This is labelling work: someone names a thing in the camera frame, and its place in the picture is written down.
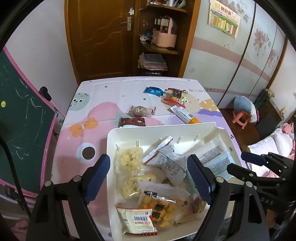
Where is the white red snack bag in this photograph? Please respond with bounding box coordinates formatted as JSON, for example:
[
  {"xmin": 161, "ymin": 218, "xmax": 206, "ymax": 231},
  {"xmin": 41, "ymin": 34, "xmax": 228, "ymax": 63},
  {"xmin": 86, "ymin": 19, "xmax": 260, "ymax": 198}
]
[{"xmin": 143, "ymin": 136, "xmax": 188, "ymax": 186}]

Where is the white orange snack packet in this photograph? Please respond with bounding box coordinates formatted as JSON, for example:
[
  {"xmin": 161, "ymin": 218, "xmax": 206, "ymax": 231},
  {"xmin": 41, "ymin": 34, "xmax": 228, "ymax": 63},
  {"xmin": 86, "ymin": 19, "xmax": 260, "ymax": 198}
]
[{"xmin": 170, "ymin": 105, "xmax": 200, "ymax": 124}]

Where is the clear yellow puff snack bag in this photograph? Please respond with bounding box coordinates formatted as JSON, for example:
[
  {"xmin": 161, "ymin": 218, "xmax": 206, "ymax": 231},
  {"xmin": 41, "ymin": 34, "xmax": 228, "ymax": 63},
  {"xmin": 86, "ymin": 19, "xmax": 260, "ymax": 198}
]
[{"xmin": 115, "ymin": 147, "xmax": 144, "ymax": 175}]

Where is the round brown cake packet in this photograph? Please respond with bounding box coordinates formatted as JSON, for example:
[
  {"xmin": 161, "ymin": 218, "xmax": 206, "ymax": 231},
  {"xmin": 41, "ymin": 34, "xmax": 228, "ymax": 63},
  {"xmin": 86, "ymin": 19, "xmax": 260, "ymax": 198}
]
[{"xmin": 128, "ymin": 105, "xmax": 157, "ymax": 118}]

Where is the large white blue packet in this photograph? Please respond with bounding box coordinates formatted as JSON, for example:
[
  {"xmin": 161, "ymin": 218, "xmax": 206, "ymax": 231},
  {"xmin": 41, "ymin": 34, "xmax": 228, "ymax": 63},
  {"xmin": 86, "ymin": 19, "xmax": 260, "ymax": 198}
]
[{"xmin": 195, "ymin": 135, "xmax": 235, "ymax": 181}]

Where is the pink blanket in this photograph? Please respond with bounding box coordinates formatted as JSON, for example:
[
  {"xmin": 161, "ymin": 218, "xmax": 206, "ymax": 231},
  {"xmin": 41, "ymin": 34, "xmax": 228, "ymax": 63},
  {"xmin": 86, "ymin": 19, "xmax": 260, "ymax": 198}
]
[{"xmin": 281, "ymin": 123, "xmax": 295, "ymax": 160}]

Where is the pink plastic stool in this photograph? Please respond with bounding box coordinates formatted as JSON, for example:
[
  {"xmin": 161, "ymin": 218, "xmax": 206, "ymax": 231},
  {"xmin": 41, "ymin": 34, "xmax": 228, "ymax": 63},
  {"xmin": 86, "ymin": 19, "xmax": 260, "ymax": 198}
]
[{"xmin": 232, "ymin": 110, "xmax": 250, "ymax": 129}]

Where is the small brown pastry packet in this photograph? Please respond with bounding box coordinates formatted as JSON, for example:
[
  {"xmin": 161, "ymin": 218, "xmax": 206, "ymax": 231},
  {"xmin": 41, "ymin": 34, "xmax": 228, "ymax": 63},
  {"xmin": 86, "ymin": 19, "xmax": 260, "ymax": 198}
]
[{"xmin": 175, "ymin": 196, "xmax": 207, "ymax": 225}]

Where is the blue white cushion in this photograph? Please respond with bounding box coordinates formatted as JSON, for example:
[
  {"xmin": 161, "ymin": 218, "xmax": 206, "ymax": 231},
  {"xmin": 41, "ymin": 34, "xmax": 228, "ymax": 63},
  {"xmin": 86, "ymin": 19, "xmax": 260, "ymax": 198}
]
[{"xmin": 234, "ymin": 96, "xmax": 257, "ymax": 123}]

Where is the orange fried snack bag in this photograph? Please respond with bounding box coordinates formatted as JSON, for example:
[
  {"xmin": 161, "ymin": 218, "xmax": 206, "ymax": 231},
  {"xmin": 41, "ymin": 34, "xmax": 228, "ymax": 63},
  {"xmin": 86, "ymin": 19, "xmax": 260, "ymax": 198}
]
[{"xmin": 138, "ymin": 191, "xmax": 178, "ymax": 229}]

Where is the white barcode snack packet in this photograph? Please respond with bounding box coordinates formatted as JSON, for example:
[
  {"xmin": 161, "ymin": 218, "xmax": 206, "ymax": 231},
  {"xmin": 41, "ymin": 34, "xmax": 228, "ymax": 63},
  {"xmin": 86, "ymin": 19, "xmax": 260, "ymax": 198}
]
[{"xmin": 116, "ymin": 207, "xmax": 159, "ymax": 236}]

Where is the white plastic storage bin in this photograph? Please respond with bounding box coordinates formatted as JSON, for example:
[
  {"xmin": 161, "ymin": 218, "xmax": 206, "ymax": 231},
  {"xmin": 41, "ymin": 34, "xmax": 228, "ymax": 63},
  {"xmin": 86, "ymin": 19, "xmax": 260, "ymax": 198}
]
[{"xmin": 106, "ymin": 121, "xmax": 247, "ymax": 241}]

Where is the pile of colourful candies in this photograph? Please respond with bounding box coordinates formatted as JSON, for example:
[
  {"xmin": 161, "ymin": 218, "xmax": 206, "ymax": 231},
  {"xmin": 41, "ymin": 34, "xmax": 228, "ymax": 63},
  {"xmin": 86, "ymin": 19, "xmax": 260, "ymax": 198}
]
[{"xmin": 161, "ymin": 88, "xmax": 188, "ymax": 108}]

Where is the dark red snack bar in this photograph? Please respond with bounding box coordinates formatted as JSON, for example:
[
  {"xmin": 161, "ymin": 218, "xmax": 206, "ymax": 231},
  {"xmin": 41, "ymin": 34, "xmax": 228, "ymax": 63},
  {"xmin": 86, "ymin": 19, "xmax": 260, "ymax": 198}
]
[{"xmin": 119, "ymin": 118, "xmax": 146, "ymax": 127}]

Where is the blue snack packet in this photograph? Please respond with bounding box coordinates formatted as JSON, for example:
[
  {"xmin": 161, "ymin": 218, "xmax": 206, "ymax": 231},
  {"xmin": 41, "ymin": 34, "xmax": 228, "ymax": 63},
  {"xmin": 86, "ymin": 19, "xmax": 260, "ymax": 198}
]
[{"xmin": 144, "ymin": 86, "xmax": 164, "ymax": 97}]

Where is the cartoon patterned table mat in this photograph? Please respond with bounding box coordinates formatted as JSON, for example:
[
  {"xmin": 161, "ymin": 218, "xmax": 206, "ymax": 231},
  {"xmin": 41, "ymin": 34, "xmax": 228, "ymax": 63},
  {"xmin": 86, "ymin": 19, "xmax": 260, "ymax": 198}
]
[{"xmin": 51, "ymin": 77, "xmax": 229, "ymax": 184}]

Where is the pastel sliding wardrobe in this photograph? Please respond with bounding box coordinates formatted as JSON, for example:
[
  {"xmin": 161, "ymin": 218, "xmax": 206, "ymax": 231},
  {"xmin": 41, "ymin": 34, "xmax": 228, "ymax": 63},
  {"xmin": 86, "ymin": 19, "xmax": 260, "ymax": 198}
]
[{"xmin": 184, "ymin": 1, "xmax": 286, "ymax": 108}]

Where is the black clip on chalkboard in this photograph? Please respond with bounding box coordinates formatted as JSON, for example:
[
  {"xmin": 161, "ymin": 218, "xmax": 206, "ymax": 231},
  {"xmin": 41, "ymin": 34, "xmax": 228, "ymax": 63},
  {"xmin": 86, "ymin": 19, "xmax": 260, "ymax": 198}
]
[{"xmin": 39, "ymin": 86, "xmax": 52, "ymax": 102}]

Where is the stack of folded papers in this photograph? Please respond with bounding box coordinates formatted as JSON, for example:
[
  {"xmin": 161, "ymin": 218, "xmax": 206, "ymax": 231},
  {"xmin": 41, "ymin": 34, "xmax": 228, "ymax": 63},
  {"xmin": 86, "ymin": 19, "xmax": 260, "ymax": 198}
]
[{"xmin": 138, "ymin": 53, "xmax": 168, "ymax": 71}]

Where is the pink basket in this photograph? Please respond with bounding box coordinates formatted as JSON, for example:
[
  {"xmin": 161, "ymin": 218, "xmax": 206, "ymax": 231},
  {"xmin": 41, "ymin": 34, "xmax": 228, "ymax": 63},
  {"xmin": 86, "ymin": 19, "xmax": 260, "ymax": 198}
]
[{"xmin": 152, "ymin": 16, "xmax": 177, "ymax": 48}]

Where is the wooden corner shelf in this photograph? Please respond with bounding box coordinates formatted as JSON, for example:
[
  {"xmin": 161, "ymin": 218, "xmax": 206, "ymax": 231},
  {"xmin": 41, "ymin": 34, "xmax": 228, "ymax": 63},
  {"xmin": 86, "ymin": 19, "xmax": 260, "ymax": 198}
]
[{"xmin": 132, "ymin": 1, "xmax": 201, "ymax": 77}]

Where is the brown wooden door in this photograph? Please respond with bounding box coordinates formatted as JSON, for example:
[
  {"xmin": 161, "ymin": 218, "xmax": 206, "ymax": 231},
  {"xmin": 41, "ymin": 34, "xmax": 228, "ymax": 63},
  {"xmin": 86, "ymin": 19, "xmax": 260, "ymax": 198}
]
[{"xmin": 64, "ymin": 1, "xmax": 136, "ymax": 84}]

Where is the green chalkboard pink frame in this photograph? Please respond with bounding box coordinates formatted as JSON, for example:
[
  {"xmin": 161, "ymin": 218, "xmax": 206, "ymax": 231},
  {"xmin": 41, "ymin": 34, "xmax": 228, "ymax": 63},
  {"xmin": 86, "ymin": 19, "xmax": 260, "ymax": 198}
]
[{"xmin": 1, "ymin": 48, "xmax": 57, "ymax": 198}]

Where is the wall calendar poster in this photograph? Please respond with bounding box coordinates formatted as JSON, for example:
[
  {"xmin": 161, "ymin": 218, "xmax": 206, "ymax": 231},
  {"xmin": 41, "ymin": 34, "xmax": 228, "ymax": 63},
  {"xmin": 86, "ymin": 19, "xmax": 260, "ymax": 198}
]
[{"xmin": 208, "ymin": 1, "xmax": 241, "ymax": 39}]

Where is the metal door handle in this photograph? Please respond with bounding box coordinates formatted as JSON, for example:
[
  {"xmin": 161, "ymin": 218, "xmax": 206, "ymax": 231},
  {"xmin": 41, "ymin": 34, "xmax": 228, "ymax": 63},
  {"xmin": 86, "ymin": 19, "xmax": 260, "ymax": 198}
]
[{"xmin": 120, "ymin": 16, "xmax": 132, "ymax": 31}]

